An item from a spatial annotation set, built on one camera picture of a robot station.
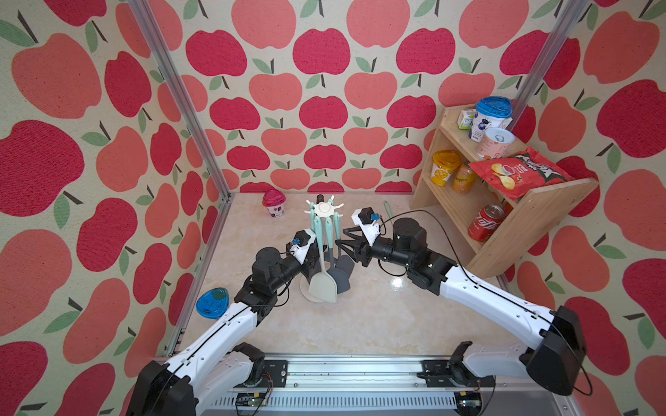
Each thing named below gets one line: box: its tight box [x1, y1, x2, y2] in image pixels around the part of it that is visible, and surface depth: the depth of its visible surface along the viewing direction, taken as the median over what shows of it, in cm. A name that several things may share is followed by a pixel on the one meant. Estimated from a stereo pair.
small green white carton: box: [457, 109, 477, 130], surface depth 81 cm
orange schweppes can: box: [450, 163, 477, 195], surface depth 90 cm
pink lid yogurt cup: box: [262, 188, 287, 218], surface depth 110 cm
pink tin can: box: [476, 127, 516, 161], surface depth 70 cm
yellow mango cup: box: [430, 149, 462, 188], surface depth 92 cm
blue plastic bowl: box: [195, 286, 230, 320], surface depth 80 cm
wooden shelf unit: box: [409, 106, 601, 273], surface depth 74 cm
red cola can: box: [468, 203, 505, 242], surface depth 74 cm
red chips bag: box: [468, 147, 575, 202], surface depth 64 cm
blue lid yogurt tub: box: [468, 96, 514, 143], surface depth 72 cm
